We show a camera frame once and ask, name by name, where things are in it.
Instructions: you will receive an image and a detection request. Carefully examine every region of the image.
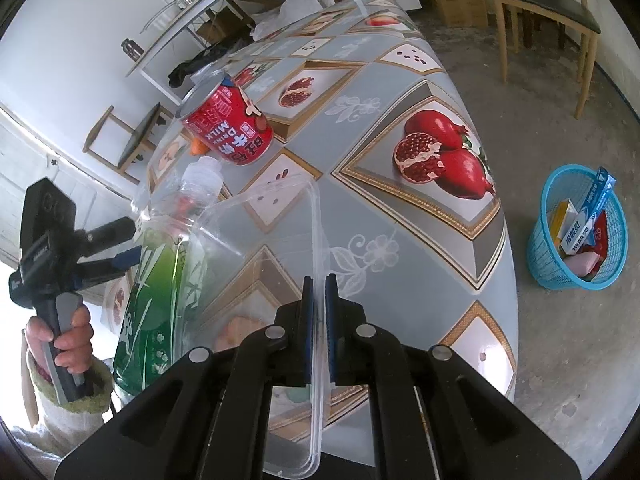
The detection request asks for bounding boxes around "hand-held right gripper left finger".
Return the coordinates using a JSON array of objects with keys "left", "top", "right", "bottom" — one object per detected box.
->
[{"left": 54, "top": 276, "right": 315, "bottom": 480}]

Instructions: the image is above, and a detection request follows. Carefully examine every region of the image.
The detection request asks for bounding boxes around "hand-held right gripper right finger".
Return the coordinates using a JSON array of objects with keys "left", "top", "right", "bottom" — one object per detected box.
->
[{"left": 324, "top": 274, "right": 582, "bottom": 480}]

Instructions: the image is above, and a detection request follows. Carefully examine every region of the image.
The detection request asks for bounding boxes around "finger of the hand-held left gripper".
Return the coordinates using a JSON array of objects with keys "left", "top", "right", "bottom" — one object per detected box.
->
[
  {"left": 74, "top": 246, "right": 144, "bottom": 289},
  {"left": 74, "top": 215, "right": 139, "bottom": 250}
]

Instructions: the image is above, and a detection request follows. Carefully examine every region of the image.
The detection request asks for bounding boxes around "clear bottle with green label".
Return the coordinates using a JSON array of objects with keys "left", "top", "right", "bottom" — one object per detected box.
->
[{"left": 111, "top": 156, "right": 224, "bottom": 401}]

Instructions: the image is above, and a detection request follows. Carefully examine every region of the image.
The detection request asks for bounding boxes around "clear plastic bag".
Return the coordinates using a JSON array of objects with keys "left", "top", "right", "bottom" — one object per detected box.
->
[{"left": 131, "top": 125, "right": 201, "bottom": 223}]

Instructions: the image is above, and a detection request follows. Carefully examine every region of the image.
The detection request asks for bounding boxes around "clear plastic food container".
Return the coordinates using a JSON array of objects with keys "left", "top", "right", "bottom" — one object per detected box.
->
[{"left": 175, "top": 172, "right": 335, "bottom": 478}]

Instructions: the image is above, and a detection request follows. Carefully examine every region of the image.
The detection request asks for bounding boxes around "red drink can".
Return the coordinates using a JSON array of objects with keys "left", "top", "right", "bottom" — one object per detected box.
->
[{"left": 175, "top": 69, "right": 274, "bottom": 166}]

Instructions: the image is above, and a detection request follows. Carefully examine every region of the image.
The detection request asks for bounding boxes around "blue plastic basket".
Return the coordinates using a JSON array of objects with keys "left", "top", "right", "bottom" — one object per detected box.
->
[{"left": 527, "top": 164, "right": 629, "bottom": 291}]

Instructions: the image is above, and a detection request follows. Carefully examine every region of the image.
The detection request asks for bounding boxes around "yellow white small box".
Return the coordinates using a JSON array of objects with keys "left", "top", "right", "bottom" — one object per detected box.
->
[{"left": 550, "top": 199, "right": 578, "bottom": 241}]

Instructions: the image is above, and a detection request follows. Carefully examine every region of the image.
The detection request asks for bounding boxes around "blue white toothpaste box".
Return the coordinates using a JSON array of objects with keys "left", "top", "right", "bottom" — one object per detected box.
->
[{"left": 560, "top": 167, "right": 615, "bottom": 256}]

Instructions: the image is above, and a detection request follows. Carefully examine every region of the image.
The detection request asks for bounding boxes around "person's left forearm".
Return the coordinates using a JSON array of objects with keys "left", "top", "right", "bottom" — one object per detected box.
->
[{"left": 7, "top": 350, "right": 116, "bottom": 468}]

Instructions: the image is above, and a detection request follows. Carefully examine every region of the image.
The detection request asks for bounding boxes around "person's left hand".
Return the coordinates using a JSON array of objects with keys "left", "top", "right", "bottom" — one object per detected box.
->
[{"left": 25, "top": 305, "right": 96, "bottom": 376}]

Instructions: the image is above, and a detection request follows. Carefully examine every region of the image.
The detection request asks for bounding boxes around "fruit print tablecloth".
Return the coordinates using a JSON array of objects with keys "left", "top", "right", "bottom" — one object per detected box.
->
[{"left": 102, "top": 0, "right": 518, "bottom": 456}]

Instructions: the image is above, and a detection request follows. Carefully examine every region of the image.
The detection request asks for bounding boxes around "wooden chair with black seat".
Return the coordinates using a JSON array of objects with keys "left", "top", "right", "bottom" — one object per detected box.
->
[
  {"left": 487, "top": 0, "right": 601, "bottom": 120},
  {"left": 82, "top": 102, "right": 173, "bottom": 184}
]

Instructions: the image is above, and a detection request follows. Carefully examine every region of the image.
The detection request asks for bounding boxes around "black cloth bag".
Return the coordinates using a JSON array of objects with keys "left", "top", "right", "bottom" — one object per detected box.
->
[{"left": 167, "top": 50, "right": 226, "bottom": 88}]

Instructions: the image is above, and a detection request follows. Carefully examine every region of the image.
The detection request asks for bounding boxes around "clear glass bowl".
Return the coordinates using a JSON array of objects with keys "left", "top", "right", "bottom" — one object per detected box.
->
[{"left": 140, "top": 2, "right": 186, "bottom": 33}]

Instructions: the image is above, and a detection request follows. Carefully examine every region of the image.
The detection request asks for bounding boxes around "brown cardboard box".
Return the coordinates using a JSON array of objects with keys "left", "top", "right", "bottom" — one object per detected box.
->
[
  {"left": 197, "top": 7, "right": 251, "bottom": 43},
  {"left": 425, "top": 0, "right": 490, "bottom": 28}
]

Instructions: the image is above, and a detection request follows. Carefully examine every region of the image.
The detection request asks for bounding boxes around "white side table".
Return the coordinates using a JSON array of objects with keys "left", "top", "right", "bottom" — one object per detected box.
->
[{"left": 125, "top": 0, "right": 361, "bottom": 103}]

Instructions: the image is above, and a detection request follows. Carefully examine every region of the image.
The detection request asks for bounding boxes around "pink white printed wrapper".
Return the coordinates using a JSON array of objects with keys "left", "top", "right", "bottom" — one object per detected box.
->
[{"left": 565, "top": 251, "right": 603, "bottom": 277}]

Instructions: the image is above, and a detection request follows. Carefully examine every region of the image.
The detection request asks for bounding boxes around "white crumpled sheet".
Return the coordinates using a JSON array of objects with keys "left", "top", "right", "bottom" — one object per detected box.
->
[{"left": 250, "top": 0, "right": 341, "bottom": 41}]

